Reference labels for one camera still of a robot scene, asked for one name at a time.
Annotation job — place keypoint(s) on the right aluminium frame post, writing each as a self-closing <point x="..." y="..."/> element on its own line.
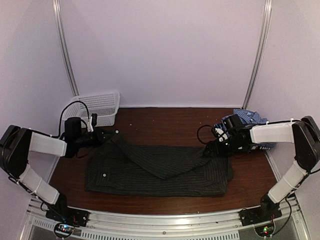
<point x="264" y="31"/>

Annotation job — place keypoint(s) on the dark pinstriped long sleeve shirt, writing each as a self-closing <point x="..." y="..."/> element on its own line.
<point x="119" y="167"/>

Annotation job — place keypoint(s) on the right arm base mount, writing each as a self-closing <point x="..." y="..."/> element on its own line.
<point x="256" y="215"/>

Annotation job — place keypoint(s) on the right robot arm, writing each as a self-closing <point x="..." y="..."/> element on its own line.
<point x="301" y="136"/>

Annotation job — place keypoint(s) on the right circuit board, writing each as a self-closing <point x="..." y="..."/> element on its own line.
<point x="264" y="230"/>

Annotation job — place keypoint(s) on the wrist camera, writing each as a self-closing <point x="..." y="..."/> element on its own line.
<point x="73" y="127"/>
<point x="229" y="126"/>

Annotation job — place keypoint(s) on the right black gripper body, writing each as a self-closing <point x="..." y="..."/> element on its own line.
<point x="227" y="149"/>

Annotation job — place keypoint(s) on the navy folded shirt white print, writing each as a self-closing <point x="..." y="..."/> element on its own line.
<point x="260" y="147"/>

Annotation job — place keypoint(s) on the aluminium frame post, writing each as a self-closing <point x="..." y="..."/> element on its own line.
<point x="264" y="31"/>
<point x="64" y="47"/>

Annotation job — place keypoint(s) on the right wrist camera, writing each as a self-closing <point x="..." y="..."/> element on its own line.
<point x="229" y="126"/>

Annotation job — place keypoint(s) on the circuit board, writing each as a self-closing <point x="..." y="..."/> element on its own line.
<point x="264" y="230"/>
<point x="63" y="230"/>

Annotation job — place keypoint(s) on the white perforated plastic basket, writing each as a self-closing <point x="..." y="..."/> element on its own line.
<point x="105" y="105"/>

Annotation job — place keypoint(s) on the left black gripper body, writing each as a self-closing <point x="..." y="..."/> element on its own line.
<point x="96" y="140"/>

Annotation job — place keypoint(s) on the left circuit board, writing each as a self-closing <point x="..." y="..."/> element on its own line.
<point x="63" y="230"/>

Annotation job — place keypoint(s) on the blue checkered folded shirt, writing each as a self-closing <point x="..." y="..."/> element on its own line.
<point x="249" y="117"/>

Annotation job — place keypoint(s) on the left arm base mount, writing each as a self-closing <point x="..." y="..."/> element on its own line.
<point x="74" y="217"/>

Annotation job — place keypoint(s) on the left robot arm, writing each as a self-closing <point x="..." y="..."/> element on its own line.
<point x="17" y="143"/>

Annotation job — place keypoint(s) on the left aluminium frame post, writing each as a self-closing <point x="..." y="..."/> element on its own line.
<point x="64" y="47"/>

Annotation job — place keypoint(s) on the front aluminium rail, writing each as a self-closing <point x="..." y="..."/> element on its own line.
<point x="221" y="225"/>

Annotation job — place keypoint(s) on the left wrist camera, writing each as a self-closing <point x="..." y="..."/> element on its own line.
<point x="73" y="127"/>

